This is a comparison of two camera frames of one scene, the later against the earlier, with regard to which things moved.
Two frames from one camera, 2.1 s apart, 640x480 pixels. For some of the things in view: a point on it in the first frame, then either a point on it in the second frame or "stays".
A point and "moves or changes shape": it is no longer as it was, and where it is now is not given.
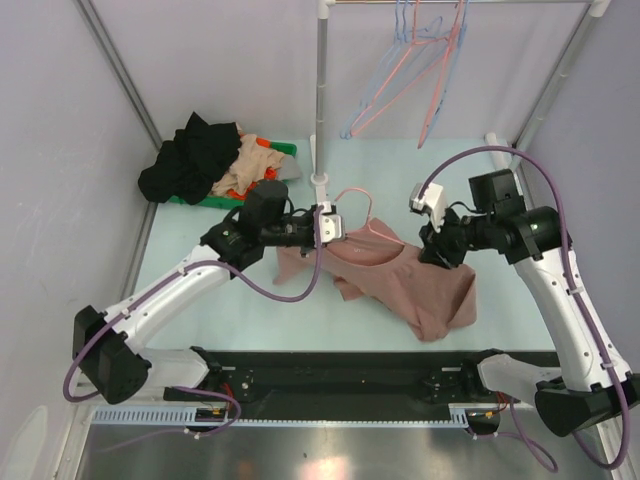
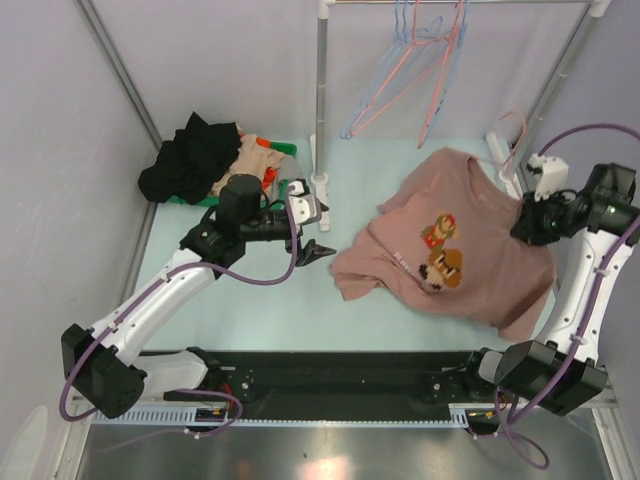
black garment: [189, 163] stays
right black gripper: [436, 250] -> [527, 228]
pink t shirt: [376, 264] moves or changes shape
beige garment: [249, 167] stays
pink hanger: [441, 78] stays
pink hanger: [370, 214] -> [515, 144]
